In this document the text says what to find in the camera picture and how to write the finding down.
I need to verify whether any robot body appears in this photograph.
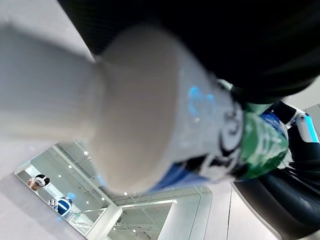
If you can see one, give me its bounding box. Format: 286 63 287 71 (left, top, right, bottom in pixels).
231 99 320 240

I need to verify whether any wall mirror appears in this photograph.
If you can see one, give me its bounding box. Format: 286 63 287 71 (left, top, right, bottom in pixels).
14 139 214 240

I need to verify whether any person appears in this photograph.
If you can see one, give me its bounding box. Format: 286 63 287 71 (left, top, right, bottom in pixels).
27 174 51 193

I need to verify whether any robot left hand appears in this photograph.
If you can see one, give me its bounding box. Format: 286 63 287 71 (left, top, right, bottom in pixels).
56 0 320 105

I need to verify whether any white green toothpaste tube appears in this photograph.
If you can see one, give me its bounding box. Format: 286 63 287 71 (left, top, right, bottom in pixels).
0 21 289 194

